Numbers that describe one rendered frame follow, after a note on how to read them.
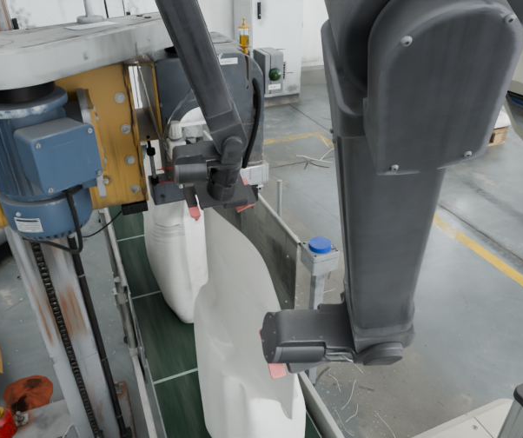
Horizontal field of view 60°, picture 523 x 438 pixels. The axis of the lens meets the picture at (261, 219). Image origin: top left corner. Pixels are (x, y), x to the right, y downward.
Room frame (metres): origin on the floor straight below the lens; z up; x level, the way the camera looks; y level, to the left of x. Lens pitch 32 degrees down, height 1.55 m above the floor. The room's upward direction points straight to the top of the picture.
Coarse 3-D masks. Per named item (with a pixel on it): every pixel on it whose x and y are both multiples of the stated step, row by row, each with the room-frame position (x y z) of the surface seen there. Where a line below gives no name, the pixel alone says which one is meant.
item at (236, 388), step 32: (224, 224) 0.86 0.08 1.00; (224, 256) 0.87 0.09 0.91; (256, 256) 0.74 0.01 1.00; (224, 288) 0.70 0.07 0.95; (256, 288) 0.74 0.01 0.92; (224, 320) 0.72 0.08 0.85; (256, 320) 0.60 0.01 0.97; (224, 352) 0.66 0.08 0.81; (256, 352) 0.60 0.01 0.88; (224, 384) 0.60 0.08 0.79; (256, 384) 0.58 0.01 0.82; (288, 384) 0.51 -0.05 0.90; (224, 416) 0.59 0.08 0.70; (256, 416) 0.54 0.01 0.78; (288, 416) 0.51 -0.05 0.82
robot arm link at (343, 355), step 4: (324, 352) 0.35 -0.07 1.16; (328, 352) 0.35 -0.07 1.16; (332, 352) 0.35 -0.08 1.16; (336, 352) 0.35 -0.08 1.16; (340, 352) 0.35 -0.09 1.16; (344, 352) 0.35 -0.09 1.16; (348, 352) 0.35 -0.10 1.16; (328, 356) 0.37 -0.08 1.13; (332, 356) 0.37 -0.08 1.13; (336, 356) 0.36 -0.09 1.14; (340, 356) 0.36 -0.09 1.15; (344, 356) 0.35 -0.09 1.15; (348, 356) 0.35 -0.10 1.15; (332, 360) 0.38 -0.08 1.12; (336, 360) 0.37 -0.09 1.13; (340, 360) 0.36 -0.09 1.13; (344, 360) 0.35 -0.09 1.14; (348, 360) 0.35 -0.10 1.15; (352, 360) 0.35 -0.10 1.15
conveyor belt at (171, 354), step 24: (120, 216) 1.92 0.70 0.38; (120, 240) 1.71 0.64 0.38; (144, 240) 1.71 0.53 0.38; (144, 264) 1.53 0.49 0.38; (144, 288) 1.38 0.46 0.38; (144, 312) 1.24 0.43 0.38; (168, 312) 1.24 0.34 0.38; (144, 336) 1.12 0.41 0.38; (168, 336) 1.12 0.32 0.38; (192, 336) 1.12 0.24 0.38; (168, 360) 1.02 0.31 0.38; (192, 360) 1.02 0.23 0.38; (168, 384) 0.92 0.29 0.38; (192, 384) 0.92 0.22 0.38; (168, 408) 0.84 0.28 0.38; (192, 408) 0.84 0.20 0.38; (168, 432) 0.76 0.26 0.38; (192, 432) 0.76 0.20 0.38; (312, 432) 0.76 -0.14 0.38
